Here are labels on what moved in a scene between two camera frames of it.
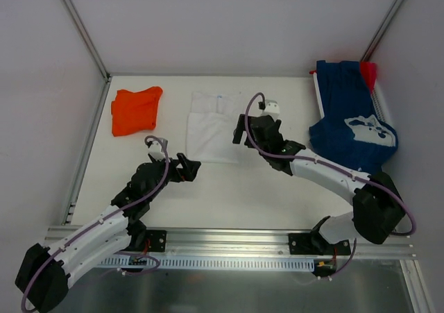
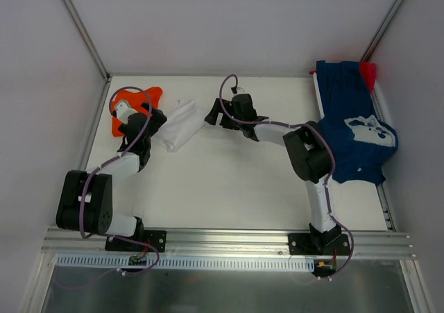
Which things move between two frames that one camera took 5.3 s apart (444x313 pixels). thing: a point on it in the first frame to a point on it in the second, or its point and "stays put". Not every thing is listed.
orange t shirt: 132,112 stays put
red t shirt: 368,70 stays put
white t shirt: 209,135 to 184,122
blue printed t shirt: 351,132 stays put
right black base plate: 315,243 stays put
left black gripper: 175,169 to 157,117
